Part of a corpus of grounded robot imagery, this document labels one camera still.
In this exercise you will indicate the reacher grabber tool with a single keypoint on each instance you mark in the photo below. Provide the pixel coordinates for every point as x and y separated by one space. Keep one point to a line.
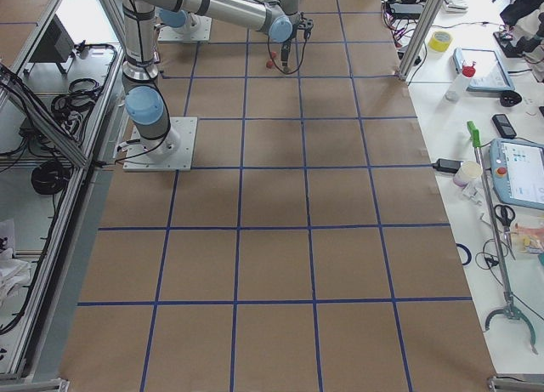
510 311

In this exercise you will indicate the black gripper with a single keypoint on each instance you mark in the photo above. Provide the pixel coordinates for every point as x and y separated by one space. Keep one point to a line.
286 48

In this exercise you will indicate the yellow tape roll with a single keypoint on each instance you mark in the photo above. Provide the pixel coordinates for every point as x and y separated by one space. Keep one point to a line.
440 41

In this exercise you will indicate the black scissors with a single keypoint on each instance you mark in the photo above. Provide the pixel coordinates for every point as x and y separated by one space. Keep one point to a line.
505 215

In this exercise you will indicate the teach pendant far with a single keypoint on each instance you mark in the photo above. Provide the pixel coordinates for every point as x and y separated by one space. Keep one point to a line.
490 72

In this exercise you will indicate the clear bottle red cap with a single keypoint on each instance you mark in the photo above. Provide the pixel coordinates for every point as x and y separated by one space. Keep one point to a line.
459 86

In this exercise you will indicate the aluminium frame post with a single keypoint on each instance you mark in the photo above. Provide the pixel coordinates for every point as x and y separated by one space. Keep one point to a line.
417 40

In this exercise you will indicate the teach pendant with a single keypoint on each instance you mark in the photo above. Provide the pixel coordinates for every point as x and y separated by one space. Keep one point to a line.
517 172
490 72

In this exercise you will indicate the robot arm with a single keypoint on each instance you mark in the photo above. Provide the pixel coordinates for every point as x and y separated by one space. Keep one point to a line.
279 20

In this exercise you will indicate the black power adapter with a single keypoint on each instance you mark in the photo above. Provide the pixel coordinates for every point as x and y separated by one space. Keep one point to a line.
405 11

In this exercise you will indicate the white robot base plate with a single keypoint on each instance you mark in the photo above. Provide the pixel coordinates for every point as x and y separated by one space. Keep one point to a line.
174 153

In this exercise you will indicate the white paper cup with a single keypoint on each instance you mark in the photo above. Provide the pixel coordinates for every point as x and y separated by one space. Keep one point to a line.
468 172

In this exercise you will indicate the teach pendant near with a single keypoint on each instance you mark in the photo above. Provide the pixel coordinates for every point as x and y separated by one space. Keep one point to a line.
517 172

